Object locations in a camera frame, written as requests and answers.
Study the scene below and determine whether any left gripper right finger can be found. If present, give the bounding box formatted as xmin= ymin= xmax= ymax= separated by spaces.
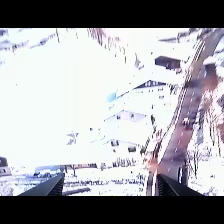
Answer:
xmin=155 ymin=172 xmax=205 ymax=197

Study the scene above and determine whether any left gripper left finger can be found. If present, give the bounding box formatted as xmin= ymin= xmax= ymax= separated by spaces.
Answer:
xmin=18 ymin=172 xmax=66 ymax=197

